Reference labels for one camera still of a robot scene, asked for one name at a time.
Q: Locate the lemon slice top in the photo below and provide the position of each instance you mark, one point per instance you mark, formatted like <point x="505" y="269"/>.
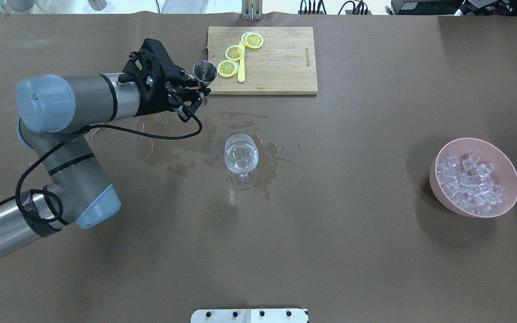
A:
<point x="252" y="40"/>

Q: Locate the pink bowl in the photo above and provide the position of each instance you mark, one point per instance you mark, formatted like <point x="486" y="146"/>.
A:
<point x="505" y="175"/>

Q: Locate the aluminium frame post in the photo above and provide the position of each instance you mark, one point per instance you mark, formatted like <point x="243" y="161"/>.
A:
<point x="252" y="10"/>

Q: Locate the lemon slice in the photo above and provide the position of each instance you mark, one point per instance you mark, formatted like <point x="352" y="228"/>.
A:
<point x="252" y="40"/>
<point x="234" y="52"/>
<point x="227" y="68"/>

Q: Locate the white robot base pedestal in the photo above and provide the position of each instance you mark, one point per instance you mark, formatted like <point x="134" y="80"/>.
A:
<point x="257" y="315"/>

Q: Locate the pile of ice cubes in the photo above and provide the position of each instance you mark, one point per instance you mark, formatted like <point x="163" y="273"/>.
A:
<point x="469" y="183"/>

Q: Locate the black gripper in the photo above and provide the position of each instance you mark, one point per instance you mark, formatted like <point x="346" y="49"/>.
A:
<point x="156" y="99"/>

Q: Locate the wooden cutting board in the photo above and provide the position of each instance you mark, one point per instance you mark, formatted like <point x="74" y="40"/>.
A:
<point x="284" y="65"/>

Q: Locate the steel double jigger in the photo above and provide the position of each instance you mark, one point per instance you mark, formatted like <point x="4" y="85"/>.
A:
<point x="205" y="72"/>

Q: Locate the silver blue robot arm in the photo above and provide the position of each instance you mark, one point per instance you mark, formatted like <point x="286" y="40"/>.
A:
<point x="67" y="184"/>

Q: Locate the lemon slice middle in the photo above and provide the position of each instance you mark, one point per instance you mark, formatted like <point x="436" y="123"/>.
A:
<point x="234" y="52"/>

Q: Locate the clear wine glass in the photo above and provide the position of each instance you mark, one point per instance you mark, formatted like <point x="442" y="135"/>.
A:
<point x="241" y="157"/>

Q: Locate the yellow plastic knife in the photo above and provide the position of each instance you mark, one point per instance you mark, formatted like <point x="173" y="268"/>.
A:
<point x="241" y="75"/>

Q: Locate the lemon slice lower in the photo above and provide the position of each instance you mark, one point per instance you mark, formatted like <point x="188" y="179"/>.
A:
<point x="227" y="68"/>

